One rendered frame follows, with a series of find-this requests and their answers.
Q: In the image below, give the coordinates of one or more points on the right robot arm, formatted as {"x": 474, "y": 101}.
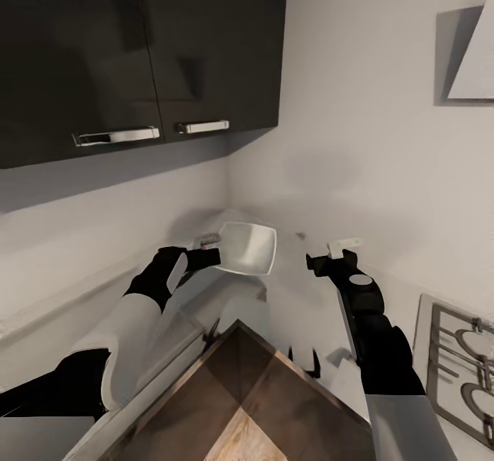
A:
{"x": 403, "y": 422}

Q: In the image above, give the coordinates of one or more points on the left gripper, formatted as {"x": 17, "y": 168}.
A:
{"x": 207, "y": 258}

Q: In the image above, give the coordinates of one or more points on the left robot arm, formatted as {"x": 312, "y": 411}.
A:
{"x": 43, "y": 419}

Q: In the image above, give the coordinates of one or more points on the bowl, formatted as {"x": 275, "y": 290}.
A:
{"x": 247, "y": 249}

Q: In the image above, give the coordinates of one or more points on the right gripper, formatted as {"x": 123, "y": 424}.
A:
{"x": 325, "y": 266}

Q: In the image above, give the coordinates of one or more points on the cabinet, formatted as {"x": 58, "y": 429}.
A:
{"x": 86, "y": 77}

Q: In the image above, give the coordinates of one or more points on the burner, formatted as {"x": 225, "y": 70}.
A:
{"x": 453, "y": 355}

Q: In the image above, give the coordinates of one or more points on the drop in sink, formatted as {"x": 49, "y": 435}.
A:
{"x": 36, "y": 348}

